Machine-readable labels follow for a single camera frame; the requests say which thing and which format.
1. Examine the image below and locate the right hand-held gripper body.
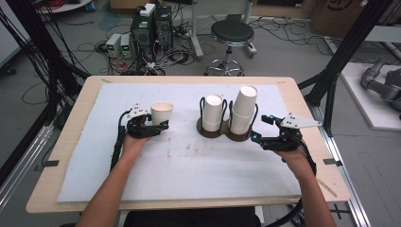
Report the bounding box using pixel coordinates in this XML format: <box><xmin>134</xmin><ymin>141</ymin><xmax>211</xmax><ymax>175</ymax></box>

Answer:
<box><xmin>262</xmin><ymin>112</ymin><xmax>323</xmax><ymax>152</ymax></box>

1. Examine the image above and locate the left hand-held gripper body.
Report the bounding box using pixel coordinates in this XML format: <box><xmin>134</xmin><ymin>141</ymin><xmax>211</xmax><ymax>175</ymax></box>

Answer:
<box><xmin>125</xmin><ymin>103</ymin><xmax>161</xmax><ymax>140</ymax></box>

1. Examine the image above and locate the single white paper cup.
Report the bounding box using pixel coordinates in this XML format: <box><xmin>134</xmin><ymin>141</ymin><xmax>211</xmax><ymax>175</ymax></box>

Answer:
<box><xmin>150</xmin><ymin>101</ymin><xmax>175</xmax><ymax>127</ymax></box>

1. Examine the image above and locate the tall stack of paper cups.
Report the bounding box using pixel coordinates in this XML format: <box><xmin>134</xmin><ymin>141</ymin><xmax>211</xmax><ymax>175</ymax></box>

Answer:
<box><xmin>230</xmin><ymin>85</ymin><xmax>258</xmax><ymax>136</ymax></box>

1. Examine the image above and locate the black wire cup holder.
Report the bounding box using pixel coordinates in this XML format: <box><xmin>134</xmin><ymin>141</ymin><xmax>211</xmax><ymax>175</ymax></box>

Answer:
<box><xmin>196</xmin><ymin>96</ymin><xmax>260</xmax><ymax>143</ymax></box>

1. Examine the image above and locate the short stack of paper cups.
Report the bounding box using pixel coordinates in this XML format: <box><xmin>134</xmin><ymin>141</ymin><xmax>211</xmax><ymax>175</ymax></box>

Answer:
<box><xmin>201</xmin><ymin>94</ymin><xmax>224</xmax><ymax>132</ymax></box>

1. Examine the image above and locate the person's left hand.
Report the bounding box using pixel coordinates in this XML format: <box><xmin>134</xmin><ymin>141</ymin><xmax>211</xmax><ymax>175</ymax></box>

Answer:
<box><xmin>120</xmin><ymin>133</ymin><xmax>152</xmax><ymax>161</ymax></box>

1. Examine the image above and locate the person's right hand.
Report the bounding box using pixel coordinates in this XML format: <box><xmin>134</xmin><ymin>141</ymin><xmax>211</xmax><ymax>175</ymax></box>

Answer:
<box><xmin>273</xmin><ymin>148</ymin><xmax>313</xmax><ymax>180</ymax></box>

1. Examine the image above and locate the white foam mat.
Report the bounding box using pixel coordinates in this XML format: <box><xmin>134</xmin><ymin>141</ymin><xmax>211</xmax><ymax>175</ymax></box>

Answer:
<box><xmin>56</xmin><ymin>82</ymin><xmax>303</xmax><ymax>203</ymax></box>

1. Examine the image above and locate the white bench power supply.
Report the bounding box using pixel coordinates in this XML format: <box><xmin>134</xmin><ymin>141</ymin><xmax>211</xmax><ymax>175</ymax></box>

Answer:
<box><xmin>119</xmin><ymin>33</ymin><xmax>133</xmax><ymax>59</ymax></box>
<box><xmin>105</xmin><ymin>33</ymin><xmax>123</xmax><ymax>59</ymax></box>

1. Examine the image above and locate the white platform board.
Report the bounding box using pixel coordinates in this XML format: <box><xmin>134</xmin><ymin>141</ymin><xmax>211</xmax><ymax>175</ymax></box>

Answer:
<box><xmin>340</xmin><ymin>61</ymin><xmax>401</xmax><ymax>131</ymax></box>

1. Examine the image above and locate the black computer tower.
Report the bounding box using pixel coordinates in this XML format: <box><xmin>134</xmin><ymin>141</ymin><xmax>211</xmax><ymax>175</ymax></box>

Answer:
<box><xmin>154</xmin><ymin>5</ymin><xmax>174</xmax><ymax>52</ymax></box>
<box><xmin>131</xmin><ymin>12</ymin><xmax>157</xmax><ymax>62</ymax></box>

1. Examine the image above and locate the black round stool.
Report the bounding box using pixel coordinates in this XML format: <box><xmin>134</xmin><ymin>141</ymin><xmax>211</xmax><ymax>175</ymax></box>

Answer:
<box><xmin>204</xmin><ymin>19</ymin><xmax>258</xmax><ymax>78</ymax></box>

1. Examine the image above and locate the person's dark clothing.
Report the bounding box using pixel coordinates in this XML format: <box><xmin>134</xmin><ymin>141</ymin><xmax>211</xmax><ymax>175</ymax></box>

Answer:
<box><xmin>122</xmin><ymin>206</ymin><xmax>263</xmax><ymax>227</ymax></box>

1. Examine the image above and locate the white box on tower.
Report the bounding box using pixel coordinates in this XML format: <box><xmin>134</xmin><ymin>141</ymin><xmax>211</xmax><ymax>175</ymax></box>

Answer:
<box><xmin>139</xmin><ymin>3</ymin><xmax>157</xmax><ymax>18</ymax></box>

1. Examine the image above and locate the brown cardboard box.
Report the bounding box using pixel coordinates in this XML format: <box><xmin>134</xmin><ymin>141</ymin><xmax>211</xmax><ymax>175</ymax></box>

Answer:
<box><xmin>310</xmin><ymin>0</ymin><xmax>379</xmax><ymax>40</ymax></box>

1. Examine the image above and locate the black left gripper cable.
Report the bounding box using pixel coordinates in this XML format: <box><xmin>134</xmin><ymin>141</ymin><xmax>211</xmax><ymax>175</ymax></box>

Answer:
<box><xmin>110</xmin><ymin>108</ymin><xmax>132</xmax><ymax>173</ymax></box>

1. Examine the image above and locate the tangle of floor cables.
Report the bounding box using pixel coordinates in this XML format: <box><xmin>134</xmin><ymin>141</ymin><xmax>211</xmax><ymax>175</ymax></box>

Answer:
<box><xmin>75</xmin><ymin>18</ymin><xmax>209</xmax><ymax>77</ymax></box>

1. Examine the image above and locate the black metal frame post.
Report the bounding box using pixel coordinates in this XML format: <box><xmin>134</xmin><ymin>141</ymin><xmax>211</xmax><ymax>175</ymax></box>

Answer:
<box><xmin>297</xmin><ymin>0</ymin><xmax>392</xmax><ymax>137</ymax></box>
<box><xmin>6</xmin><ymin>0</ymin><xmax>90</xmax><ymax>96</ymax></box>

